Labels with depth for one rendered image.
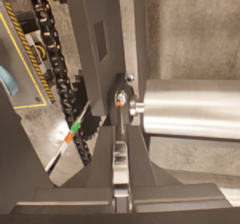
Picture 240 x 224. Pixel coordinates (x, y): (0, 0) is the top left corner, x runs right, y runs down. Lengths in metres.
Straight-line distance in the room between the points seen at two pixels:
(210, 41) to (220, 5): 0.19
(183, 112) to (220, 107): 0.06
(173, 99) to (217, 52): 0.96
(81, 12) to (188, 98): 0.22
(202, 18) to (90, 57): 0.99
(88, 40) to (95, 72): 0.05
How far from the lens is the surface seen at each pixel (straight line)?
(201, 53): 1.25
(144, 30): 0.85
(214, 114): 0.34
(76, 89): 0.35
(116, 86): 0.34
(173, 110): 0.32
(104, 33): 0.32
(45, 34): 0.29
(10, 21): 1.19
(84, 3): 0.26
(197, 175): 0.57
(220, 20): 1.22
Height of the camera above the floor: 1.17
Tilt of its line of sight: 54 degrees down
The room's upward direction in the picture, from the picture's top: 157 degrees counter-clockwise
